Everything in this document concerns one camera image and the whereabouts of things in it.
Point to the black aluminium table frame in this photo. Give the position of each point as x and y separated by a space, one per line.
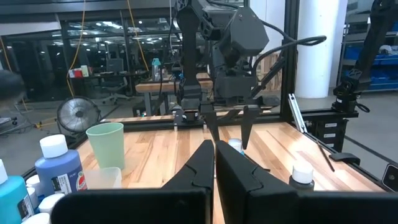
287 62

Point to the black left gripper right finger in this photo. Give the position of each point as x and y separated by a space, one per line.
242 193

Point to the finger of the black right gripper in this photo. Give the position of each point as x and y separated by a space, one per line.
249 124
213 121

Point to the small red paint bottle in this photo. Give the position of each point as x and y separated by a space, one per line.
49 202

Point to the black frame foot clamp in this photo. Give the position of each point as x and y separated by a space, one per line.
345 157

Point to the grey office chair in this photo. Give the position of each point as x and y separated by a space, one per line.
114 65

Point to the silver metal bracket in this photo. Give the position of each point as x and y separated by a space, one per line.
295 109

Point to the black background robot arm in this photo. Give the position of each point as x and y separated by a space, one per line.
373 37

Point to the black camera box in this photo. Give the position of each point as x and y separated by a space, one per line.
391 178

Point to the water bottle teal lid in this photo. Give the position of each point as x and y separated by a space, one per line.
156 70

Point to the black drawer unit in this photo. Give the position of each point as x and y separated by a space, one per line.
329 135

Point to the clear plastic bin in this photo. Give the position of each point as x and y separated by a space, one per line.
104 180

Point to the round black floor fan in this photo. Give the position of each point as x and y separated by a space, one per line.
77 113

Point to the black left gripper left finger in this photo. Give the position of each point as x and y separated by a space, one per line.
199 174

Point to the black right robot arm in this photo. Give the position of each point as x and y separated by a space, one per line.
189 46

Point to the large turquoise paint bottle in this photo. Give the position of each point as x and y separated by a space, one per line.
12 199

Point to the pale green plastic cup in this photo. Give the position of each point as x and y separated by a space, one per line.
107 146

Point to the small black paint bottle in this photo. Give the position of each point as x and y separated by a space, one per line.
301 183

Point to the small teal paint bottle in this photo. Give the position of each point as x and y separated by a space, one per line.
235 144

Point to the white building column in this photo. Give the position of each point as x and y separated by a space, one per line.
320 46

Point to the thin dark brown paintbrush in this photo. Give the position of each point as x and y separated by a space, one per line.
325 155

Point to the shelf with blue bins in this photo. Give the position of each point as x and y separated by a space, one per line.
382 74

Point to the wooden background desk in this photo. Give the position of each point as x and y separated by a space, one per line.
161 87

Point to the large purple paint bottle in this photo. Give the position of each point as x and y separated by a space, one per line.
59 174

